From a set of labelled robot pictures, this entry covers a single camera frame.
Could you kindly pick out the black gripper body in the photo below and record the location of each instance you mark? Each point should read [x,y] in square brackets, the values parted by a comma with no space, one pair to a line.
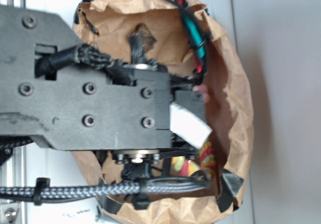
[193,101]

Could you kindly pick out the black metal bracket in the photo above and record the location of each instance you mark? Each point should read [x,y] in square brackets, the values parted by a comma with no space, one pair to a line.
[6,148]

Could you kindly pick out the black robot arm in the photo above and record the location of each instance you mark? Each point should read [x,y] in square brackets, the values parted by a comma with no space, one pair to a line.
[63,94]

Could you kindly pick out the pink plush bunny toy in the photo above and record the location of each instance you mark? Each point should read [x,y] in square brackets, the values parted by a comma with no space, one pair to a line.
[203,90]

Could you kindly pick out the white label tag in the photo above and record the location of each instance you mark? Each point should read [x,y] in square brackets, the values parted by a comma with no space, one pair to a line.
[188,126]

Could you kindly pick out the brown paper bag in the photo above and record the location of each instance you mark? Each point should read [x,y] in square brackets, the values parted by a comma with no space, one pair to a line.
[106,23]

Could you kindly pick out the brown rough block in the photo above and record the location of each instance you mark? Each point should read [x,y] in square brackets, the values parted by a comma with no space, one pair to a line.
[147,39]

